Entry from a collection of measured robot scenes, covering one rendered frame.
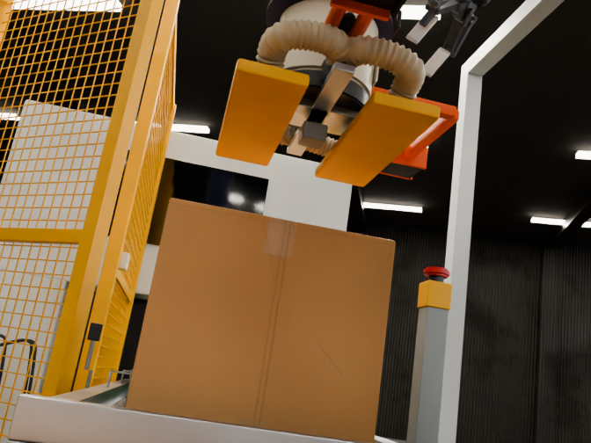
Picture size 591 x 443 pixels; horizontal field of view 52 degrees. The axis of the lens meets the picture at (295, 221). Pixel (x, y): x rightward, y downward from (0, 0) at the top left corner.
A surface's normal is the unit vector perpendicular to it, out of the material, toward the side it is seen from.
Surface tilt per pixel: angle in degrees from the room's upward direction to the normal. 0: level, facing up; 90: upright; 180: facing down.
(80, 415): 90
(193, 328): 90
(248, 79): 180
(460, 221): 90
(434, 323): 90
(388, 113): 180
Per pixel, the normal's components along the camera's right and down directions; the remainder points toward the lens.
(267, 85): -0.15, 0.95
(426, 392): 0.20, -0.23
